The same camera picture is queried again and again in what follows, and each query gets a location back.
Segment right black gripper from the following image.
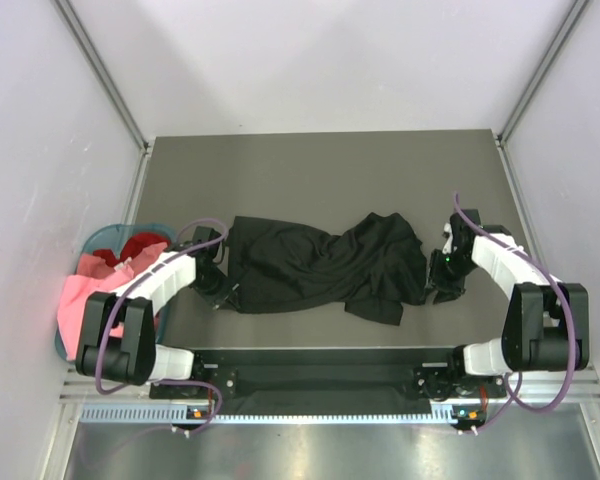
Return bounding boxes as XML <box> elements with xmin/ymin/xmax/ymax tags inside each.
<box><xmin>421</xmin><ymin>248</ymin><xmax>480</xmax><ymax>304</ymax></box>

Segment black t shirt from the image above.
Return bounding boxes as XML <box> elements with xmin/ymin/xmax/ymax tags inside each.
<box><xmin>227</xmin><ymin>213</ymin><xmax>427</xmax><ymax>326</ymax></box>

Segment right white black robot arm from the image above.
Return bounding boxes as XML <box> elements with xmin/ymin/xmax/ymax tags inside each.
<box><xmin>427</xmin><ymin>209</ymin><xmax>590</xmax><ymax>396</ymax></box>

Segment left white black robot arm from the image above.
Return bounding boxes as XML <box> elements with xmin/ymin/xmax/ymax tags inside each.
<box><xmin>74</xmin><ymin>221</ymin><xmax>238</xmax><ymax>397</ymax></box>

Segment red t shirt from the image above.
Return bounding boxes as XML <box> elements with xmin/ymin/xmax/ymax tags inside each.
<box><xmin>92</xmin><ymin>231</ymin><xmax>170</xmax><ymax>267</ymax></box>

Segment teal plastic basket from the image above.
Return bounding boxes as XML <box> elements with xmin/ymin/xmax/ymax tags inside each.
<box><xmin>55</xmin><ymin>223</ymin><xmax>176</xmax><ymax>365</ymax></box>

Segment pink t shirt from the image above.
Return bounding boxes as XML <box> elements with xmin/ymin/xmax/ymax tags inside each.
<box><xmin>55</xmin><ymin>242</ymin><xmax>166</xmax><ymax>362</ymax></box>

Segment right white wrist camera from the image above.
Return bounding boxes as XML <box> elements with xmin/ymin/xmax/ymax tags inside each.
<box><xmin>442</xmin><ymin>222</ymin><xmax>456</xmax><ymax>256</ymax></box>

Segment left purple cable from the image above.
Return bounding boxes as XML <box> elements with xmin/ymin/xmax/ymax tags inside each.
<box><xmin>93</xmin><ymin>217</ymin><xmax>231</xmax><ymax>434</ymax></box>

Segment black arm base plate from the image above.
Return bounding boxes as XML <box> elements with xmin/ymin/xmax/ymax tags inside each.
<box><xmin>149</xmin><ymin>348</ymin><xmax>506</xmax><ymax>416</ymax></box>

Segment grey slotted cable duct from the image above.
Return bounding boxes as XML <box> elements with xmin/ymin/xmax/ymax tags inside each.
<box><xmin>80</xmin><ymin>404</ymin><xmax>484</xmax><ymax>425</ymax></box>

